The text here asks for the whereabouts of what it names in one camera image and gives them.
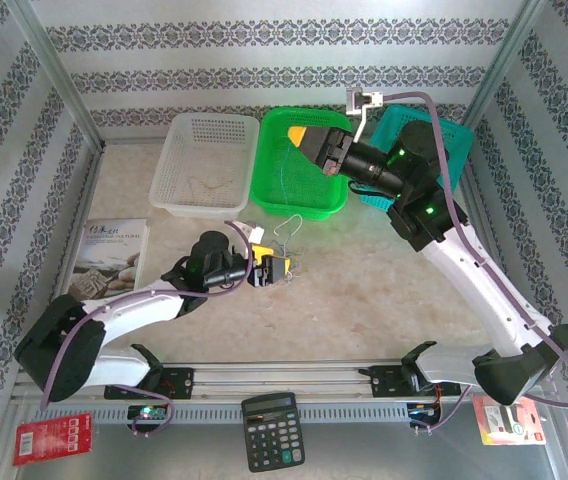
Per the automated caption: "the thin yellow cable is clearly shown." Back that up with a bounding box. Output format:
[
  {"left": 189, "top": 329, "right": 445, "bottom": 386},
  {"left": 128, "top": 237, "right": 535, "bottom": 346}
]
[
  {"left": 283, "top": 259, "right": 310, "bottom": 284},
  {"left": 186, "top": 175, "right": 230, "bottom": 195}
]

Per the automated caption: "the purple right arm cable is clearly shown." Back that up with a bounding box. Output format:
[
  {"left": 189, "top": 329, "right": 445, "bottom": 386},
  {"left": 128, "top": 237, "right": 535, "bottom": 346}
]
[{"left": 379, "top": 92, "right": 568, "bottom": 436}]

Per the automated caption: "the teal perforated plastic basket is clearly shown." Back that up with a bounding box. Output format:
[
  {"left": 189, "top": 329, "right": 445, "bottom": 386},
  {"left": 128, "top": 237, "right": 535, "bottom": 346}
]
[{"left": 361, "top": 103, "right": 475, "bottom": 211}]

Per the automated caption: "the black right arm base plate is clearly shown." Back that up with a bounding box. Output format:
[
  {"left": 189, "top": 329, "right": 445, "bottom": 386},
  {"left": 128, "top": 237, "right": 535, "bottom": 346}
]
[{"left": 357, "top": 364, "right": 461, "bottom": 400}]

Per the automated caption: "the green perforated plastic basket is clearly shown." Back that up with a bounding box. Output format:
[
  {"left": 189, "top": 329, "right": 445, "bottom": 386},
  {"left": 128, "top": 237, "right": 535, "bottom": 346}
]
[{"left": 249, "top": 105, "right": 354, "bottom": 222}]

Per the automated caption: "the red retail card package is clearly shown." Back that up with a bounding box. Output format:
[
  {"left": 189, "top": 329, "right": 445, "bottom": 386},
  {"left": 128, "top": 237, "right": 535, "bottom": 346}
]
[{"left": 12, "top": 412, "right": 94, "bottom": 467}]

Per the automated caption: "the thin blue cable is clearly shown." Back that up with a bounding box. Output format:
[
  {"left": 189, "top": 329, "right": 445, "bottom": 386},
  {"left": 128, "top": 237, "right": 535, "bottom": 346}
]
[
  {"left": 278, "top": 144, "right": 295, "bottom": 206},
  {"left": 276, "top": 239, "right": 310, "bottom": 281}
]

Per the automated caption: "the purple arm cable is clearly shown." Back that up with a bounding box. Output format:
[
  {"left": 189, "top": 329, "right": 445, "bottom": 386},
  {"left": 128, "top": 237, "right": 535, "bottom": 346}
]
[
  {"left": 39, "top": 220, "right": 251, "bottom": 440},
  {"left": 379, "top": 92, "right": 568, "bottom": 436}
]

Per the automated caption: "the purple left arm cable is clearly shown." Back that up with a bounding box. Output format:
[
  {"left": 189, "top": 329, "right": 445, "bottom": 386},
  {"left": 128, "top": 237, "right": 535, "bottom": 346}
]
[{"left": 39, "top": 220, "right": 251, "bottom": 440}]

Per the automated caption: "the white perforated plastic basket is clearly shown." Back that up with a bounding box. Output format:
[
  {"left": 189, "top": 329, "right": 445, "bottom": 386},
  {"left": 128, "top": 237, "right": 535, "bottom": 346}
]
[{"left": 148, "top": 113, "right": 260, "bottom": 219}]

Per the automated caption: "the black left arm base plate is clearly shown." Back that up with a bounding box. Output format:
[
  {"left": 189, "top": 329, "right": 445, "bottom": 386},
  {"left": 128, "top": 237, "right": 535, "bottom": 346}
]
[{"left": 103, "top": 367, "right": 196, "bottom": 401}]

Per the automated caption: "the thin white cable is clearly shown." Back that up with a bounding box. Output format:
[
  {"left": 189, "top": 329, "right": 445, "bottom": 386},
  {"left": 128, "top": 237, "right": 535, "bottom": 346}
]
[{"left": 272, "top": 213, "right": 305, "bottom": 240}]

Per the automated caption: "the aluminium table side rail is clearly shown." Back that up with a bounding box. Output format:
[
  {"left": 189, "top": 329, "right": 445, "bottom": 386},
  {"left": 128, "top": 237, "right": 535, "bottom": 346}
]
[
  {"left": 458, "top": 159, "right": 535, "bottom": 361},
  {"left": 48, "top": 142, "right": 108, "bottom": 316}
]

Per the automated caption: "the black desk calculator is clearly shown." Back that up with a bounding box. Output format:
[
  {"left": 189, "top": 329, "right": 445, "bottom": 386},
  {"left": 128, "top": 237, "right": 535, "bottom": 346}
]
[{"left": 241, "top": 391, "right": 306, "bottom": 474}]

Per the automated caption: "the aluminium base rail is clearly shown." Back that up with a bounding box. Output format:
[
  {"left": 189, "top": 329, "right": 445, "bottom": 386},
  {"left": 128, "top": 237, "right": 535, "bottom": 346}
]
[{"left": 11, "top": 360, "right": 558, "bottom": 401}]

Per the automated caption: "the grey printed booklet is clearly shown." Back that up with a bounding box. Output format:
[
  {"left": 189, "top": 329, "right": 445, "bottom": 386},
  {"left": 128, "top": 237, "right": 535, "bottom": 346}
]
[{"left": 66, "top": 217, "right": 151, "bottom": 301}]

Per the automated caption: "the grey slotted cable duct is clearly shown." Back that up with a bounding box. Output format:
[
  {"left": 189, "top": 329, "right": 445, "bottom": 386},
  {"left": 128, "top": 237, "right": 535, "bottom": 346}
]
[{"left": 11, "top": 399, "right": 563, "bottom": 426}]

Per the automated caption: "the pink usb drive package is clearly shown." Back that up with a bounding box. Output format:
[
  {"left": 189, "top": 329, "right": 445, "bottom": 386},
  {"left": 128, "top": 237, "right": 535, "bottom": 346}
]
[{"left": 472, "top": 397, "right": 548, "bottom": 446}]

